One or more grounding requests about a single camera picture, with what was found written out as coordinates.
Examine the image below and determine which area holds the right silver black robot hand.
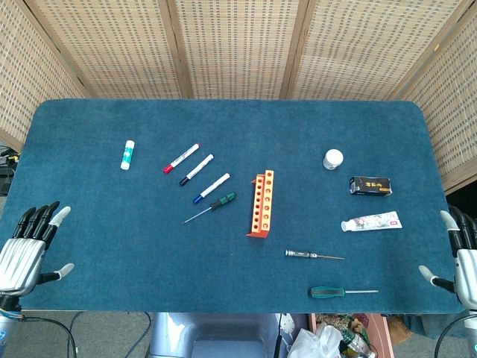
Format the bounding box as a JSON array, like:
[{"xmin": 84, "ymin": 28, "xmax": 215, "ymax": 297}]
[{"xmin": 418, "ymin": 208, "xmax": 477, "ymax": 310}]

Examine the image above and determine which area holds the blue floor cable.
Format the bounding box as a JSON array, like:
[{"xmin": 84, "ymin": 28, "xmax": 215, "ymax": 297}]
[{"xmin": 128, "ymin": 312, "xmax": 153, "ymax": 358}]

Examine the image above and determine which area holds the black equipment with cables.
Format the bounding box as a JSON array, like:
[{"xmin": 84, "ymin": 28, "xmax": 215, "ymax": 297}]
[{"xmin": 0, "ymin": 147, "xmax": 19, "ymax": 195}]

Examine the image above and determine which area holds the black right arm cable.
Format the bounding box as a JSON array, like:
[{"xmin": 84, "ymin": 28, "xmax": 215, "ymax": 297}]
[{"xmin": 435, "ymin": 311, "xmax": 477, "ymax": 358}]

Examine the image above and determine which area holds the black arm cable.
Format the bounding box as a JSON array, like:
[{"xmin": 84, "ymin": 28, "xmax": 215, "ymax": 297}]
[
  {"xmin": 435, "ymin": 311, "xmax": 477, "ymax": 358},
  {"xmin": 18, "ymin": 315, "xmax": 79, "ymax": 358}
]

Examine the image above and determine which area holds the black cardboard box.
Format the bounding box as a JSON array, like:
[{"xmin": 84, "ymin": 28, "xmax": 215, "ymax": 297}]
[{"xmin": 349, "ymin": 175, "xmax": 394, "ymax": 196}]

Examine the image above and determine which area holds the pink storage box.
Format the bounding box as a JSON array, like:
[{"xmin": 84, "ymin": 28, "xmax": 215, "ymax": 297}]
[{"xmin": 309, "ymin": 313, "xmax": 396, "ymax": 358}]

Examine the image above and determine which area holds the blue cap whiteboard marker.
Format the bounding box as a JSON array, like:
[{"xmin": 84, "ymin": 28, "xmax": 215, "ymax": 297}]
[{"xmin": 192, "ymin": 172, "xmax": 231, "ymax": 204}]

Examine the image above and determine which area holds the white floral toothpaste tube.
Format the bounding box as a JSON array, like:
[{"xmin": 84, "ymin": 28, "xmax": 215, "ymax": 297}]
[{"xmin": 341, "ymin": 210, "xmax": 404, "ymax": 233}]

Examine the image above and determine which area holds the red cap whiteboard marker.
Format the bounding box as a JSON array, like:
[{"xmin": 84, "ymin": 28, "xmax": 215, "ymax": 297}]
[{"xmin": 162, "ymin": 142, "xmax": 201, "ymax": 175}]

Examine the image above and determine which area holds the blue carpet table mat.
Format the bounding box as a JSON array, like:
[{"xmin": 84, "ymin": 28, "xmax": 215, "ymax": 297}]
[{"xmin": 0, "ymin": 98, "xmax": 473, "ymax": 314}]

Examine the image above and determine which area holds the white plastic bag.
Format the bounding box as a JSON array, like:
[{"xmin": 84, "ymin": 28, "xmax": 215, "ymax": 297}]
[{"xmin": 288, "ymin": 323, "xmax": 344, "ymax": 358}]

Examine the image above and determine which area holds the white round jar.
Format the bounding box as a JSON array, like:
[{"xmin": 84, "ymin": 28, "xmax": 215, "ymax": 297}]
[{"xmin": 322, "ymin": 148, "xmax": 344, "ymax": 171}]

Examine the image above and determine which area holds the white green glue stick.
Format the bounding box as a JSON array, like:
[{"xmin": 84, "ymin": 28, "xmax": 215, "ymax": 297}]
[{"xmin": 120, "ymin": 139, "xmax": 136, "ymax": 171}]

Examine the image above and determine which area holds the black silver precision screwdriver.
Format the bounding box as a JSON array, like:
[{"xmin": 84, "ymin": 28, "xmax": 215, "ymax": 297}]
[{"xmin": 285, "ymin": 249, "xmax": 345, "ymax": 260}]

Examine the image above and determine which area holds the thin-shaft green black screwdriver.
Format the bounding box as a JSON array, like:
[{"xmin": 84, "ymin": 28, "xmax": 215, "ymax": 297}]
[{"xmin": 182, "ymin": 191, "xmax": 237, "ymax": 225}]

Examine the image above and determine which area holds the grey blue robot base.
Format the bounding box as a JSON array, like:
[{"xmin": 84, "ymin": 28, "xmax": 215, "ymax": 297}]
[{"xmin": 148, "ymin": 312, "xmax": 288, "ymax": 358}]

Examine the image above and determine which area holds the thick-shaft green black screwdriver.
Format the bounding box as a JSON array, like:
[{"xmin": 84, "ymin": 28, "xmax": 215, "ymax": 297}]
[{"xmin": 309, "ymin": 286, "xmax": 379, "ymax": 300}]

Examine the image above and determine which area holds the black cap whiteboard marker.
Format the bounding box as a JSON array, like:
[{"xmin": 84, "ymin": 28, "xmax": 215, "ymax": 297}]
[{"xmin": 178, "ymin": 154, "xmax": 215, "ymax": 186}]

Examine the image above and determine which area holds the woven wooden folding screen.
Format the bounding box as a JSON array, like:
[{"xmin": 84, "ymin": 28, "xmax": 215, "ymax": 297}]
[{"xmin": 0, "ymin": 0, "xmax": 477, "ymax": 195}]

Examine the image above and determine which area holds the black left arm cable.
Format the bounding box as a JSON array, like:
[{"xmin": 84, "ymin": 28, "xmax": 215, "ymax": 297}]
[{"xmin": 18, "ymin": 315, "xmax": 79, "ymax": 358}]

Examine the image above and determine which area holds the orange tool rack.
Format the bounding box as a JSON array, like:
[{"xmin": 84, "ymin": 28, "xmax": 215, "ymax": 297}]
[{"xmin": 246, "ymin": 169, "xmax": 275, "ymax": 242}]

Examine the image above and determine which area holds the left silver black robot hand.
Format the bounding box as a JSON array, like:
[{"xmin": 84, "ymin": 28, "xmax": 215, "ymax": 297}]
[{"xmin": 0, "ymin": 201, "xmax": 75, "ymax": 298}]

